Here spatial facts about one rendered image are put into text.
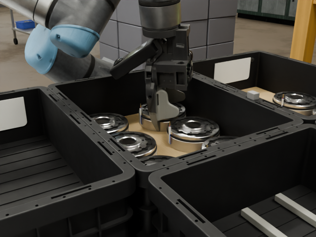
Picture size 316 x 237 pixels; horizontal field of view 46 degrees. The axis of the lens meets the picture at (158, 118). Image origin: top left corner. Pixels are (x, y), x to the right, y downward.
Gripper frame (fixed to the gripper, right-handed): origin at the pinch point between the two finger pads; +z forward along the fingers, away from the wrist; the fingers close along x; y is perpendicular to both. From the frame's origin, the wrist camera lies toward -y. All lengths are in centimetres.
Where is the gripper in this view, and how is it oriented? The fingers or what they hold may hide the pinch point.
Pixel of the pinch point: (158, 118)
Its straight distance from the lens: 79.4
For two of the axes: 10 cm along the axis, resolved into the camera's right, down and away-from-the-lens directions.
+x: 2.4, -5.0, 8.3
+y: 9.7, 0.6, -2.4
